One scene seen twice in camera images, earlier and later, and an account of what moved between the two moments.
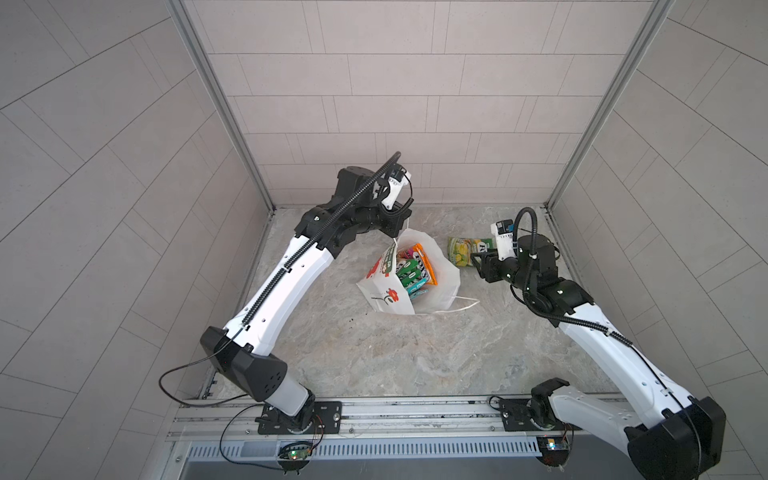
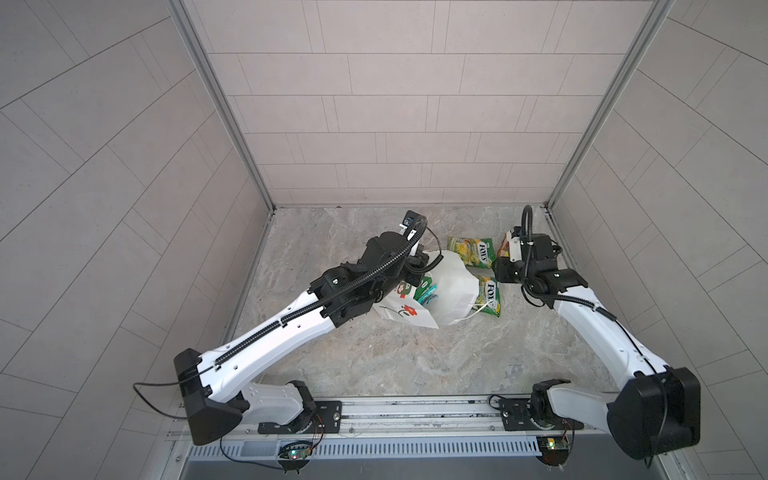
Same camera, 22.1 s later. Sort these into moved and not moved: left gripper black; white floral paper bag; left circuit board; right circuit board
Moved: white floral paper bag; left gripper black
Not moved: right circuit board; left circuit board
